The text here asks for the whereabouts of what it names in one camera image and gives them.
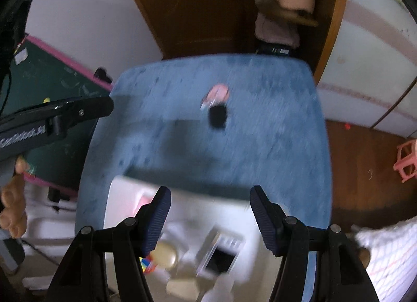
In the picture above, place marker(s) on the wooden door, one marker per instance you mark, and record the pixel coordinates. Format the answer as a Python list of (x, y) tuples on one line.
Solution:
[(189, 12)]

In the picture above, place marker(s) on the colourful puzzle cube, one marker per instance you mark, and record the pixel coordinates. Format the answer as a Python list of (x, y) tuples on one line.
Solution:
[(148, 263)]

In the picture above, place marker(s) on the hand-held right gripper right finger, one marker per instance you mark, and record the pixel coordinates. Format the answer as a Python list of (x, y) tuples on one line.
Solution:
[(265, 220)]

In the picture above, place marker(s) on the pink plastic stool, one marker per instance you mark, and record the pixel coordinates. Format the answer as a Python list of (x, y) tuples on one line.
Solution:
[(407, 158)]

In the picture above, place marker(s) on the white quilt with pink grid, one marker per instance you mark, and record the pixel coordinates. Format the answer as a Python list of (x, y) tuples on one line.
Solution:
[(387, 256)]

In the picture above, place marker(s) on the green chalkboard with pink frame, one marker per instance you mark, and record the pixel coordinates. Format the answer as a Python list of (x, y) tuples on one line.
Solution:
[(42, 80)]

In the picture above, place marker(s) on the person's left hand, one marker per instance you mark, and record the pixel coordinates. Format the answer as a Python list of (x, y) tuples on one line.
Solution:
[(14, 204)]

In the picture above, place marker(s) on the white wardrobe with pink stripes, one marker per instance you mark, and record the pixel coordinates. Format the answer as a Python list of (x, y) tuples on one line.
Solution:
[(368, 44)]

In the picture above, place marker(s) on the beige bar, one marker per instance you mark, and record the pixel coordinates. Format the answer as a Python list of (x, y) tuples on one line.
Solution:
[(180, 286)]

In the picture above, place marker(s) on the pink hair roller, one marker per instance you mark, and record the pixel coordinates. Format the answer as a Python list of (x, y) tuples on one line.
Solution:
[(218, 93)]

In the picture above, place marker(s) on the blue table cloth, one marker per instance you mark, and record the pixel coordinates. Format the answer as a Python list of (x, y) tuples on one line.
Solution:
[(267, 145)]

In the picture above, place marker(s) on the pink cloth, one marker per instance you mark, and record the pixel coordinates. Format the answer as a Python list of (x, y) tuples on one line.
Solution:
[(277, 31)]

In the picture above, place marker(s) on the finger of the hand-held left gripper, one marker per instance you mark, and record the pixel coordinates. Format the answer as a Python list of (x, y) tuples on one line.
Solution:
[(84, 109)]

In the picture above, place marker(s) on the wooden shelf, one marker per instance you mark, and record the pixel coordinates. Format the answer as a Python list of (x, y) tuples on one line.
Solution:
[(303, 18)]

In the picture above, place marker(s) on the white plastic bin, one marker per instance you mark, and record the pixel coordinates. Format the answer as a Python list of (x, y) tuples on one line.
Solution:
[(189, 210)]

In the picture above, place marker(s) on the black flat box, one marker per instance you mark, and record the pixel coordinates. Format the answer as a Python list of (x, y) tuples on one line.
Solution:
[(273, 50)]

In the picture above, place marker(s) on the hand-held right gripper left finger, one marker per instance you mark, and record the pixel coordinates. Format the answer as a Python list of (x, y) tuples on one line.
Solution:
[(159, 220)]

